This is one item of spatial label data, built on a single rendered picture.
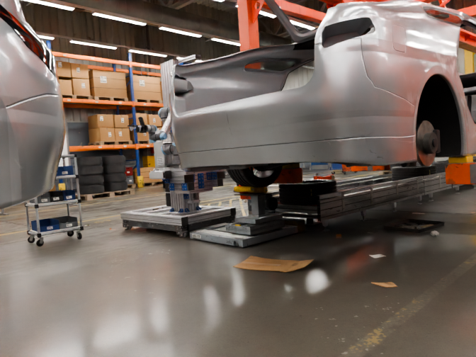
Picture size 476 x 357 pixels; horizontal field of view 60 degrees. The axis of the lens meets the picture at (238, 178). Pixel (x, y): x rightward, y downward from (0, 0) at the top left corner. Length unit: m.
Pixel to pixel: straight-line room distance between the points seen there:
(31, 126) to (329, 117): 1.53
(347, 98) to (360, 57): 0.23
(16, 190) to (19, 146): 0.12
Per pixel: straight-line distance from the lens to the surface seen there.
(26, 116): 1.34
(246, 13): 5.04
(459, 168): 3.60
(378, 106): 2.43
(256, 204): 4.24
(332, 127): 2.35
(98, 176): 11.33
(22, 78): 1.35
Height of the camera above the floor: 0.85
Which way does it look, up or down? 3 degrees down
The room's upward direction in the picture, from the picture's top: 4 degrees counter-clockwise
